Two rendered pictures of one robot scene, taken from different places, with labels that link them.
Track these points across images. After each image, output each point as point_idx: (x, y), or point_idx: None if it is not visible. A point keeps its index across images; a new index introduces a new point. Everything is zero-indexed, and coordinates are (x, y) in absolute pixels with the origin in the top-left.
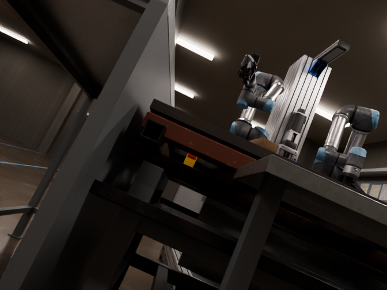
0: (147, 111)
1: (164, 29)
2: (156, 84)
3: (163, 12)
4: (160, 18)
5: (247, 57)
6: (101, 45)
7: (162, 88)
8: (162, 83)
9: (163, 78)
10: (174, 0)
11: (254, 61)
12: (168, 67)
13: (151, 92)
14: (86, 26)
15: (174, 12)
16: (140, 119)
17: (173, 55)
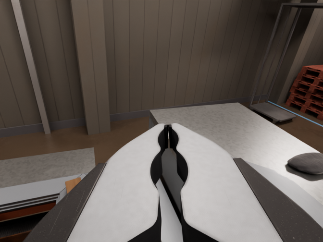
0: (168, 182)
1: (153, 126)
2: (165, 161)
3: (149, 120)
4: (149, 122)
5: (176, 151)
6: (267, 160)
7: (175, 173)
8: (171, 165)
9: (169, 160)
10: (151, 113)
11: (89, 179)
12: (170, 152)
13: (163, 164)
14: (251, 141)
15: (153, 117)
16: (164, 182)
17: (168, 142)
